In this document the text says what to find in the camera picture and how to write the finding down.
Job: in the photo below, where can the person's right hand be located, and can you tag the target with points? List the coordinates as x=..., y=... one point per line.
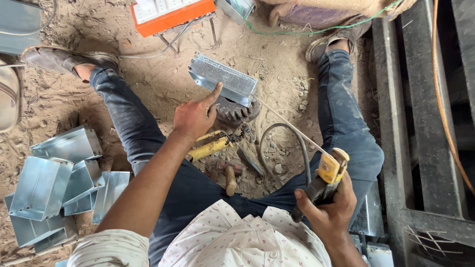
x=334, y=218

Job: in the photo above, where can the person's left hand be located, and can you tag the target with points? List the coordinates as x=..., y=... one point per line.
x=189, y=118

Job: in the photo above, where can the yellow black electrode holder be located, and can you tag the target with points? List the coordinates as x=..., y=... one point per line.
x=328, y=170

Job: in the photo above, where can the galvanized sheet metal box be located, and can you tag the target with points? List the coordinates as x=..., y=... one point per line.
x=369, y=217
x=237, y=8
x=379, y=256
x=228, y=78

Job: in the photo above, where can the yellow earth clamp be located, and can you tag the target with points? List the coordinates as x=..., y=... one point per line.
x=209, y=147

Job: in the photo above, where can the rusty metal gear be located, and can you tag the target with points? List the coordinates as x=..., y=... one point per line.
x=235, y=111

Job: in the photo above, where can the person's blue jeans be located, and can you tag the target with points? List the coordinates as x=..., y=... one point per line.
x=185, y=193

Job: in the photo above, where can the dark metal chisel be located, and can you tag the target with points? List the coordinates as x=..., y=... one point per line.
x=250, y=162

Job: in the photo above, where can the metal rod stand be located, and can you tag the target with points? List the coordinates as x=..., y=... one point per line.
x=212, y=28

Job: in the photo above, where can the thin welding rod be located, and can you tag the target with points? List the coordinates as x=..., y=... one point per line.
x=289, y=124

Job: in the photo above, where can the orange welding machine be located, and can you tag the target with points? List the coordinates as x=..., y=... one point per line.
x=174, y=16

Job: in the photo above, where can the person's white patterned shirt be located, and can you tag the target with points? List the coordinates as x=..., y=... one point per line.
x=230, y=237

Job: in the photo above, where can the pile of galvanized boxes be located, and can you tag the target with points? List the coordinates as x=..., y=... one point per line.
x=44, y=185

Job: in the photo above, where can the burlap sack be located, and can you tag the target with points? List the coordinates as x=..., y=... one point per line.
x=334, y=9

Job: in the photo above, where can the steel round container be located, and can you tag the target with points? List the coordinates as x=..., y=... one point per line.
x=8, y=100

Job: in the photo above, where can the blue grey metal case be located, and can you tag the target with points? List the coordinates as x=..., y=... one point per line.
x=18, y=26

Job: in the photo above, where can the black metal machine frame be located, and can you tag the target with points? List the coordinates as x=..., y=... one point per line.
x=419, y=148

